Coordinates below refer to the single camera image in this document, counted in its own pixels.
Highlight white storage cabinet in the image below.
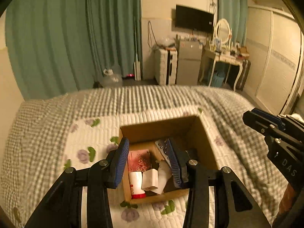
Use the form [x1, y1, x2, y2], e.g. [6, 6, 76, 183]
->
[155, 48, 178, 86]

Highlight clear water jug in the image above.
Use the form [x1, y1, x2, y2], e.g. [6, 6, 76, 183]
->
[98, 64, 123, 88]

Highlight floral quilted bedspread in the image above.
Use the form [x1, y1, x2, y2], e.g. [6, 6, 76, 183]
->
[63, 107, 229, 227]

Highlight right hand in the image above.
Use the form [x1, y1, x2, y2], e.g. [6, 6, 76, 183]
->
[278, 183, 298, 215]

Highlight black remote control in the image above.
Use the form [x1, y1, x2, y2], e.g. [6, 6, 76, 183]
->
[155, 139, 171, 166]

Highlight black wall television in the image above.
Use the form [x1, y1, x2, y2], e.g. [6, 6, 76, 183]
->
[175, 5, 214, 33]

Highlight grey checkered blanket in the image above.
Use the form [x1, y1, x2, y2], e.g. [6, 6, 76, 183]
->
[1, 86, 287, 227]

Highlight brown cardboard box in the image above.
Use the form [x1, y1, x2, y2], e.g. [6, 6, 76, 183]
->
[119, 116, 218, 204]

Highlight teal curtain by window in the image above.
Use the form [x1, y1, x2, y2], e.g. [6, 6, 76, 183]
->
[218, 0, 248, 46]

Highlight white dressing table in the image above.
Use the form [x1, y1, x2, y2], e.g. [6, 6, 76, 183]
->
[198, 48, 251, 91]

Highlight white wardrobe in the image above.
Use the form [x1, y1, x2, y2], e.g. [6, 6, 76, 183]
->
[244, 5, 303, 114]

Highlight white bottle red cap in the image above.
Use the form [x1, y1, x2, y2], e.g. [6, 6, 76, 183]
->
[129, 171, 146, 199]

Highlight white oval vanity mirror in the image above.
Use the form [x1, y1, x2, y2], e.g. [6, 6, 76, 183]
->
[213, 19, 232, 45]

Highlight white lint remover device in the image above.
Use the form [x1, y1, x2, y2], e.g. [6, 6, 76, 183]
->
[152, 160, 172, 195]

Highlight silver mini fridge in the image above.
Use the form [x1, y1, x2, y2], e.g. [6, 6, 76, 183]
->
[176, 40, 203, 86]

